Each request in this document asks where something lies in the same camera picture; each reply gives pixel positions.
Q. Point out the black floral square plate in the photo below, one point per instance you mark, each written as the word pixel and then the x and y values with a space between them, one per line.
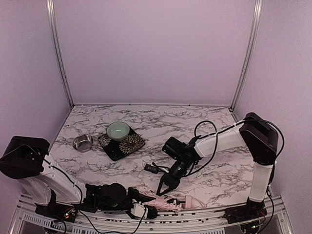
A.
pixel 117 150

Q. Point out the right aluminium frame post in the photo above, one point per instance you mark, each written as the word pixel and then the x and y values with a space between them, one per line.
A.
pixel 258 4

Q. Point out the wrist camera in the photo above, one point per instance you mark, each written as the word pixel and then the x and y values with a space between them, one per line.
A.
pixel 153 168
pixel 143 211

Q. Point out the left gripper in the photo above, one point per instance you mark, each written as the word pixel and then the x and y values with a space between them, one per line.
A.
pixel 133 195

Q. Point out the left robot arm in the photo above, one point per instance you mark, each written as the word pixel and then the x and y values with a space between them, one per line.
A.
pixel 55 192

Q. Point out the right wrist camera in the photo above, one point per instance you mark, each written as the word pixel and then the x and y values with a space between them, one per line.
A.
pixel 153 168

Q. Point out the small steel bowl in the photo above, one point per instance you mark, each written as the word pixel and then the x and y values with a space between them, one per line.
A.
pixel 83 143

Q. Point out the left aluminium frame post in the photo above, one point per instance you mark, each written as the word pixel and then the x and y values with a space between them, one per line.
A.
pixel 57 49

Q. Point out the pink and black umbrella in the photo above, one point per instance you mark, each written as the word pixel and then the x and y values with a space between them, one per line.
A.
pixel 170 203

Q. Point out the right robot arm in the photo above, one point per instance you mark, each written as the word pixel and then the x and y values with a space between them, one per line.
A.
pixel 262 138

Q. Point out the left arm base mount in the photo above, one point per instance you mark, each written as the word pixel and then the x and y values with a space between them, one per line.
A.
pixel 60 211

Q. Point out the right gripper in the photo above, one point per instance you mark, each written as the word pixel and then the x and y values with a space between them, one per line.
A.
pixel 171 179

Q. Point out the front aluminium rail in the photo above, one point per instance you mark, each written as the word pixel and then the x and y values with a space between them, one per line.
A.
pixel 204 221

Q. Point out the green ceramic bowl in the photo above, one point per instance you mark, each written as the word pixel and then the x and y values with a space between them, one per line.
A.
pixel 118 130

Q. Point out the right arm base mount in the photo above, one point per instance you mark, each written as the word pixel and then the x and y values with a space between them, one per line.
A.
pixel 251 210

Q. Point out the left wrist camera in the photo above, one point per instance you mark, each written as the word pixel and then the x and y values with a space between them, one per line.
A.
pixel 143 211

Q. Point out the aluminium frame post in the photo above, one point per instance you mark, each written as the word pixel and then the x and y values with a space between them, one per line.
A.
pixel 57 49
pixel 258 4

